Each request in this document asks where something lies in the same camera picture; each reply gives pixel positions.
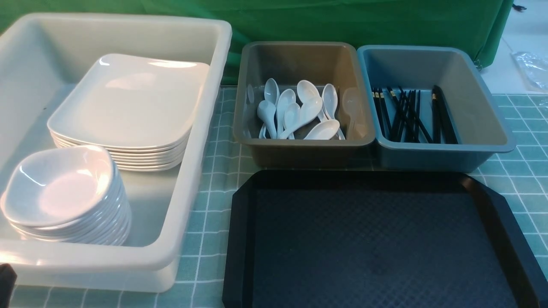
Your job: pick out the white ceramic soup spoon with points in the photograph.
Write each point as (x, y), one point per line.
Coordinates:
(307, 113)

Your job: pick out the white rectangular rice plate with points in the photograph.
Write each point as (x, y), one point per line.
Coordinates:
(132, 102)

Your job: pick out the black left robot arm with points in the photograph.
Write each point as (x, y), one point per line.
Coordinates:
(8, 278)

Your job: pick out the white spoon lower centre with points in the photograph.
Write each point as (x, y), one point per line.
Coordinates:
(291, 117)

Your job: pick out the white spoon far left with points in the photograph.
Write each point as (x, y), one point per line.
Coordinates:
(266, 112)

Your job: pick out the grey plastic spoon bin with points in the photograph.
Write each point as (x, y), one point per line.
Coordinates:
(289, 62)

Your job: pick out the white spoon front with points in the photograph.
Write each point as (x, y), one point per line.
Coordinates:
(324, 130)

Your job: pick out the white spoon upper left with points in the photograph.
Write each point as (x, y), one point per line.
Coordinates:
(271, 91)

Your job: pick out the white spoon upper centre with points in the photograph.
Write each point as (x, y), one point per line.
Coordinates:
(308, 92)

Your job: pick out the white spoon right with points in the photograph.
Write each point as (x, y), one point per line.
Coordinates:
(330, 101)

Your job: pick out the black serving tray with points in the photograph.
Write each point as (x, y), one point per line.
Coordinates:
(363, 239)

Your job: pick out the black chopstick bundle centre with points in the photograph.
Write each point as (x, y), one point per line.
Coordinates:
(415, 130)

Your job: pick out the black chopstick bundle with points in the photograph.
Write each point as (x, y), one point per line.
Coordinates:
(443, 129)
(415, 130)

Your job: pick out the stack of white plates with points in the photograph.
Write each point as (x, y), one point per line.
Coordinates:
(140, 150)

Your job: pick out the black chopstick bundle right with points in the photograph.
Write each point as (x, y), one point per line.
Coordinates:
(443, 129)

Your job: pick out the stack of white bowls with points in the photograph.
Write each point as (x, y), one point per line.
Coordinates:
(70, 195)

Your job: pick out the blue plastic chopstick bin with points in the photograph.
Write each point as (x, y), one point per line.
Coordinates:
(478, 123)

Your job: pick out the green backdrop cloth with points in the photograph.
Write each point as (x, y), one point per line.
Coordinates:
(473, 26)

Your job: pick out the green checkered tablecloth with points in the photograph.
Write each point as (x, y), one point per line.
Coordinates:
(520, 176)

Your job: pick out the large white plastic tub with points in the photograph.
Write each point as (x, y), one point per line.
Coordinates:
(43, 55)

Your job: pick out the clear plastic bag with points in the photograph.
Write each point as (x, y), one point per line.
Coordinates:
(534, 69)

